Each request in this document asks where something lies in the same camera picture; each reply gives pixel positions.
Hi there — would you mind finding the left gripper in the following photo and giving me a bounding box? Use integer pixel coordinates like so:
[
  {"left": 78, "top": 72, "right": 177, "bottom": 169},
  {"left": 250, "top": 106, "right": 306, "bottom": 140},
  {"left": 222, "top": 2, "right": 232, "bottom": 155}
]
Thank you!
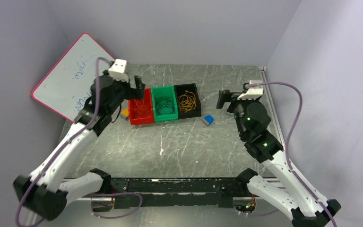
[{"left": 103, "top": 70, "right": 145, "bottom": 113}]

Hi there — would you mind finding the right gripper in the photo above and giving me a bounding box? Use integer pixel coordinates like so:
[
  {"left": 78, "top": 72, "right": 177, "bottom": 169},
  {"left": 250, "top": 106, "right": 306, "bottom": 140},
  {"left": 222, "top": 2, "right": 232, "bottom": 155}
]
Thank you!
[{"left": 216, "top": 89, "right": 259, "bottom": 138}]

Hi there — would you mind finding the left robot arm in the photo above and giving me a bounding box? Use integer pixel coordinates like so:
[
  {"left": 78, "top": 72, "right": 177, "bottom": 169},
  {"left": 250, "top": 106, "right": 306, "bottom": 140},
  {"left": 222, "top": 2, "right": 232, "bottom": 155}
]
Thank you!
[{"left": 13, "top": 75, "right": 145, "bottom": 220}]

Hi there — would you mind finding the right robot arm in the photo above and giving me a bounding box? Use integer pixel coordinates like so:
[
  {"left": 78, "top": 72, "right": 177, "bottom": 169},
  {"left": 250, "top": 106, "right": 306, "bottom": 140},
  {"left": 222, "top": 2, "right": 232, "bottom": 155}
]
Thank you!
[{"left": 216, "top": 90, "right": 341, "bottom": 227}]

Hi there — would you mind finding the red plastic bin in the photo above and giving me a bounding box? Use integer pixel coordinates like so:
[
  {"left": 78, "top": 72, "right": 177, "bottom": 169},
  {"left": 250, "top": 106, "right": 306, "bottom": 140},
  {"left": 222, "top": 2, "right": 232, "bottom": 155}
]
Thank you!
[{"left": 128, "top": 88, "right": 155, "bottom": 125}]

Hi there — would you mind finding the blue eraser block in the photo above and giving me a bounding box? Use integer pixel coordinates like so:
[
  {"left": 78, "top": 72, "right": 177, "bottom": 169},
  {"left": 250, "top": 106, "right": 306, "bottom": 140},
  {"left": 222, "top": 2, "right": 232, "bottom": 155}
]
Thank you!
[{"left": 201, "top": 115, "right": 214, "bottom": 126}]

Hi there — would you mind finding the yellow eraser block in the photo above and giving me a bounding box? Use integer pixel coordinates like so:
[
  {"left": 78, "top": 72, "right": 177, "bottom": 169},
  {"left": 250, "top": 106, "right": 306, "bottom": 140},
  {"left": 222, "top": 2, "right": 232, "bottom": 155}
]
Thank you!
[{"left": 120, "top": 108, "right": 130, "bottom": 121}]

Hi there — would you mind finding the green plastic bin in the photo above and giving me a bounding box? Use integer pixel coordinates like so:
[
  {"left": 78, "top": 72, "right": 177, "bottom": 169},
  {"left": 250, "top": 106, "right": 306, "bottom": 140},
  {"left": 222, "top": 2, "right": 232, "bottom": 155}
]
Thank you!
[{"left": 151, "top": 86, "right": 178, "bottom": 122}]

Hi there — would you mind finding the black plastic bin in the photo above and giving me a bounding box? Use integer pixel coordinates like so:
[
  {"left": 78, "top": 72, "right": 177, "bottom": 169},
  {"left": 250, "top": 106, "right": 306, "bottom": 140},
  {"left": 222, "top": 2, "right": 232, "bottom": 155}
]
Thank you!
[{"left": 173, "top": 83, "right": 201, "bottom": 119}]

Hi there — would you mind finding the pink framed whiteboard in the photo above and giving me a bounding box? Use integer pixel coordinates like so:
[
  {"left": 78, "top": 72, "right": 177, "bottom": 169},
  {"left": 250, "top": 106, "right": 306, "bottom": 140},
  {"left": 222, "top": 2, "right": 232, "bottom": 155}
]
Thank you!
[{"left": 31, "top": 33, "right": 114, "bottom": 121}]

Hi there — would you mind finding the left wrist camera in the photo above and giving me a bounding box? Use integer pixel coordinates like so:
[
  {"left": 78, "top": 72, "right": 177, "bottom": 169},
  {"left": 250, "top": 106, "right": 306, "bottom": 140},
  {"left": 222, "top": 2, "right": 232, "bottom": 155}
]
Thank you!
[{"left": 108, "top": 59, "right": 129, "bottom": 82}]

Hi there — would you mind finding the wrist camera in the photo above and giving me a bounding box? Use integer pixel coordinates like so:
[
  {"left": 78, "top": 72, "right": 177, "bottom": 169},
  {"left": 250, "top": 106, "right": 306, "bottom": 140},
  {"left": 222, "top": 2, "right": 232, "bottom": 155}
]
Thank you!
[
  {"left": 108, "top": 59, "right": 129, "bottom": 82},
  {"left": 237, "top": 80, "right": 264, "bottom": 100}
]

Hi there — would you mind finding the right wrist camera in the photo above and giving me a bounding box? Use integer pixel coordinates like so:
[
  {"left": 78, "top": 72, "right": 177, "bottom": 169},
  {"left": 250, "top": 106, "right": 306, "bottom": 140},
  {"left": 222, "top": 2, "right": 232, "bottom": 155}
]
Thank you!
[{"left": 237, "top": 80, "right": 264, "bottom": 100}]

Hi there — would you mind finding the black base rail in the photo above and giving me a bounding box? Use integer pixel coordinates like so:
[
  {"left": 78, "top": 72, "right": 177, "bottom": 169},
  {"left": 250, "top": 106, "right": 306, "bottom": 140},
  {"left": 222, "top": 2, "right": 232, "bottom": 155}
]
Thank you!
[{"left": 111, "top": 177, "right": 252, "bottom": 209}]

